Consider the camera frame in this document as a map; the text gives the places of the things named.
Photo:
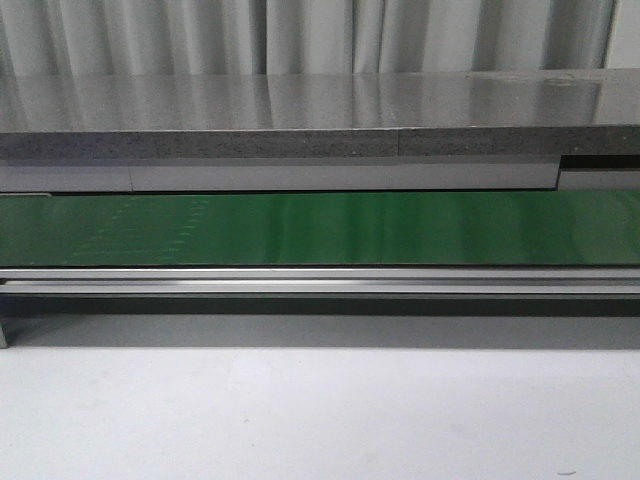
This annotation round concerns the grey speckled stone counter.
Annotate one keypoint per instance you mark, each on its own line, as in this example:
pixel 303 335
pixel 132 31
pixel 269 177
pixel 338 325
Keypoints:
pixel 531 130

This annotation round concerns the aluminium conveyor frame rail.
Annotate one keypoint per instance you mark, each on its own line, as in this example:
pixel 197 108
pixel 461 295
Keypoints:
pixel 415 307

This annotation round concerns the white pleated curtain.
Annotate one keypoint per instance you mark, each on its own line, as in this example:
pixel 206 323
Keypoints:
pixel 319 37

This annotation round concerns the green conveyor belt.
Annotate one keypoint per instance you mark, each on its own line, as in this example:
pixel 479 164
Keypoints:
pixel 341 228

